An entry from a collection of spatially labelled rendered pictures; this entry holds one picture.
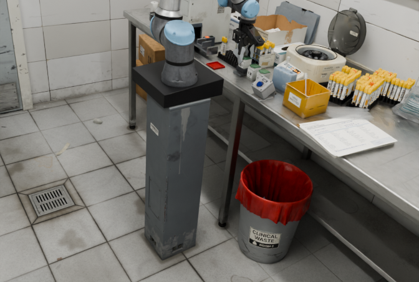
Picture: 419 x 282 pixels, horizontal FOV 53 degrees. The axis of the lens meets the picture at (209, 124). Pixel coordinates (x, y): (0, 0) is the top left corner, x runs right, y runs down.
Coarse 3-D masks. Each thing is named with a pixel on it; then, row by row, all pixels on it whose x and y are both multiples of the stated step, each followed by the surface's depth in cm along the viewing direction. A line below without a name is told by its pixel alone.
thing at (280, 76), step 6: (276, 72) 188; (282, 72) 186; (288, 72) 184; (294, 72) 185; (276, 78) 189; (282, 78) 186; (288, 78) 184; (294, 78) 185; (276, 84) 190; (282, 84) 187; (276, 90) 189; (282, 90) 188
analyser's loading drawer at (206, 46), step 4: (196, 40) 226; (200, 40) 220; (204, 40) 221; (196, 44) 221; (200, 44) 218; (204, 44) 217; (208, 44) 218; (200, 48) 217; (204, 48) 217; (208, 48) 212; (212, 48) 214; (216, 48) 215; (208, 52) 214; (212, 52) 215; (216, 52) 217
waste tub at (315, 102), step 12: (288, 84) 174; (300, 84) 180; (312, 84) 180; (288, 96) 175; (300, 96) 169; (312, 96) 167; (324, 96) 171; (288, 108) 177; (300, 108) 171; (312, 108) 171; (324, 108) 175
